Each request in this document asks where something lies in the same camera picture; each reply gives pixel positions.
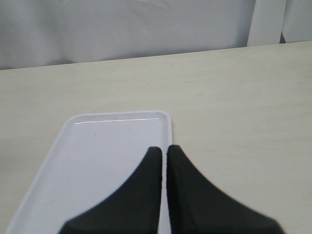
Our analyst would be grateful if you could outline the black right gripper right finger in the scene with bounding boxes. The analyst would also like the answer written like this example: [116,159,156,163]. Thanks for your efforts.
[166,145,284,234]

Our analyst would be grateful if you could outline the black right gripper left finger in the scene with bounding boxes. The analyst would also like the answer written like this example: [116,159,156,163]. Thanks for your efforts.
[60,147,162,234]

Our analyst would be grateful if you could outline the white rectangular tray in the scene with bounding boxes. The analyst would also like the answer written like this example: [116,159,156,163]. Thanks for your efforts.
[6,111,173,234]

